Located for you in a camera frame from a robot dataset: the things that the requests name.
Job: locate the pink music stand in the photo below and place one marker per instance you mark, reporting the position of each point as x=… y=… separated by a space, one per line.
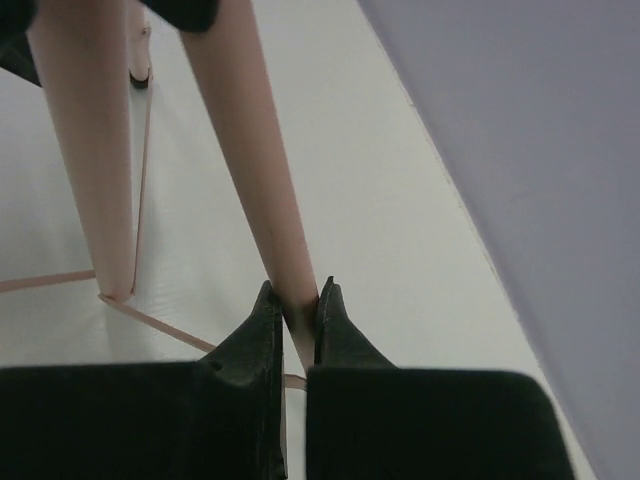
x=85 y=55

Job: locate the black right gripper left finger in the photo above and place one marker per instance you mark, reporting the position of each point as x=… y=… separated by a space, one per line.
x=218 y=417

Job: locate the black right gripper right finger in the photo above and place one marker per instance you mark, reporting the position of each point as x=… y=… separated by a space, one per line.
x=369 y=419

